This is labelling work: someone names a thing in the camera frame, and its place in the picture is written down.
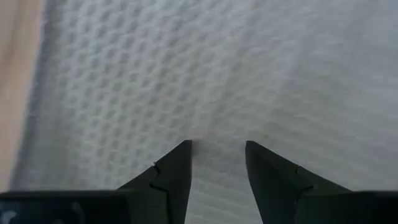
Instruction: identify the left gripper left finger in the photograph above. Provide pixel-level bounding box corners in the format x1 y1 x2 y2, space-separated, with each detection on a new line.
0 139 193 224

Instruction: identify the grey waffle microfiber towel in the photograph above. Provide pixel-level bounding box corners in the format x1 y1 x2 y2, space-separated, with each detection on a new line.
9 0 398 224

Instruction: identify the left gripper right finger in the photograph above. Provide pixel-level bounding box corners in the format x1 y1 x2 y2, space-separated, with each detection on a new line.
244 140 398 224

